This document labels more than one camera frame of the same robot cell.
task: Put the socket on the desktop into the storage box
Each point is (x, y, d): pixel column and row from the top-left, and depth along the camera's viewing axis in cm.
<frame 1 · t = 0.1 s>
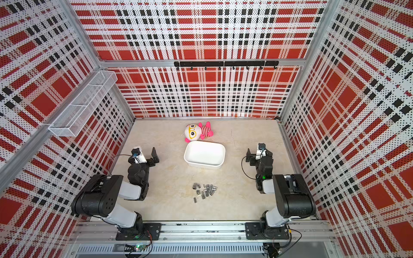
left hand: (148, 149, 90), fingers open
right hand: (258, 148, 92), fingers open
white plastic storage box: (205, 155, 103), on the table
pink striped plush doll: (193, 132, 106), point 8 cm above the table
large chrome socket: (196, 185, 90), on the table
chrome socket in pile: (203, 195, 86), on the table
chrome socket in pile 2: (198, 192, 86), point 2 cm above the table
chrome socket in pile 3: (195, 200, 84), on the table
chrome socket in pile 4: (208, 189, 88), on the table
chrome socket in pile 5: (213, 188, 88), on the table

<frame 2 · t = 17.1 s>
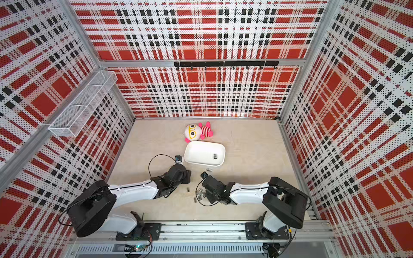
left hand: (188, 171, 90), fingers open
right hand: (212, 189, 87), fingers closed
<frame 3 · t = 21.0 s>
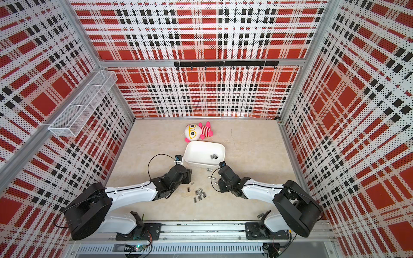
left hand: (189, 170, 89), fingers open
right hand: (224, 180, 89), fingers open
medium chrome socket: (212, 157, 101), point 2 cm above the table
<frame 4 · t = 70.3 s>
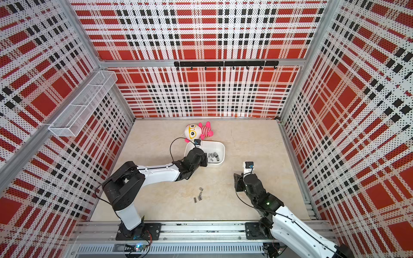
left hand: (206, 153, 93), fingers closed
right hand: (239, 174, 82), fingers open
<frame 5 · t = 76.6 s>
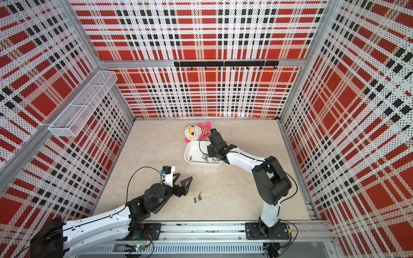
left hand: (187, 175, 80), fingers open
right hand: (214, 146, 93), fingers closed
